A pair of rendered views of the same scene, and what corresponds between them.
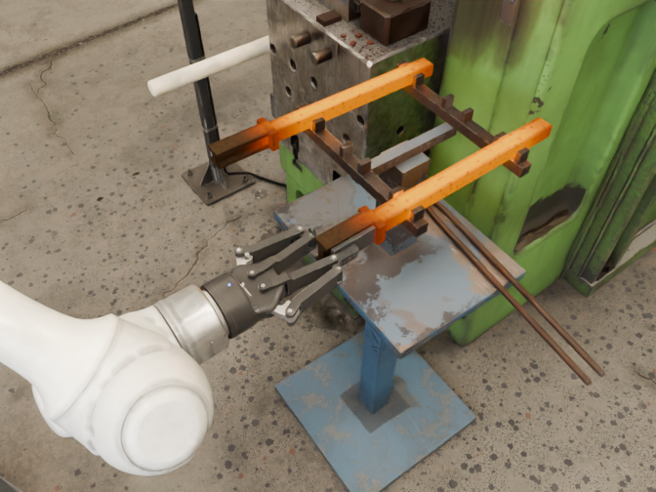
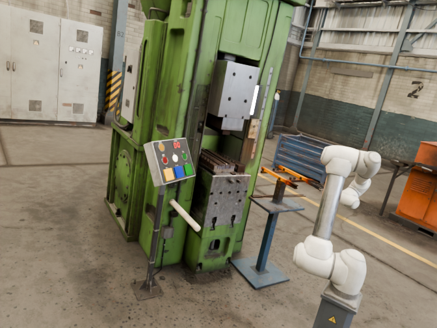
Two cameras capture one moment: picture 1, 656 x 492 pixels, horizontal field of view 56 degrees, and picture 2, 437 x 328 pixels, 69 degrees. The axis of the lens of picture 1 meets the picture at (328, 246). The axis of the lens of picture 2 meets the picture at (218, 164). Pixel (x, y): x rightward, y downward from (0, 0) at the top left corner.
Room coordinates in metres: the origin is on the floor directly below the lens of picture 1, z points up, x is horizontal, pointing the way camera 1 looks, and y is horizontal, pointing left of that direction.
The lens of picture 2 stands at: (1.25, 2.48, 1.69)
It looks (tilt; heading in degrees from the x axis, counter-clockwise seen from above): 16 degrees down; 271
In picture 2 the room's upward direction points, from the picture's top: 11 degrees clockwise
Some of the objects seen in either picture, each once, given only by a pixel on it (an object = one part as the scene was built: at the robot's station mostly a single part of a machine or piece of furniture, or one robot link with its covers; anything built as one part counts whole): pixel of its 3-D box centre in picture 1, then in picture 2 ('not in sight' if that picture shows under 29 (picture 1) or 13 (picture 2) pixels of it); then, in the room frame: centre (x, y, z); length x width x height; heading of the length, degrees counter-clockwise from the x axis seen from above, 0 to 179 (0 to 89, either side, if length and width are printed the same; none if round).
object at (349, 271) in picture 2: not in sight; (348, 269); (0.46, 0.85, 0.77); 0.18 x 0.16 x 0.22; 167
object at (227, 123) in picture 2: not in sight; (218, 118); (1.39, -0.15, 1.32); 0.42 x 0.20 x 0.10; 126
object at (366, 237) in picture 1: (352, 245); not in sight; (0.52, -0.03, 0.97); 0.07 x 0.01 x 0.03; 126
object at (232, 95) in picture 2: not in sight; (228, 88); (1.35, -0.18, 1.56); 0.42 x 0.39 x 0.40; 126
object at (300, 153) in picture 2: not in sight; (309, 157); (-0.36, -3.83, 0.36); 1.20 x 0.80 x 0.72; 137
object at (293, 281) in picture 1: (300, 278); not in sight; (0.47, 0.04, 0.97); 0.11 x 0.01 x 0.04; 118
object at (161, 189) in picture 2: (194, 52); (156, 226); (1.66, 0.41, 0.54); 0.04 x 0.04 x 1.08; 36
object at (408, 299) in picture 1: (393, 242); (276, 202); (0.76, -0.13, 0.70); 0.40 x 0.30 x 0.02; 35
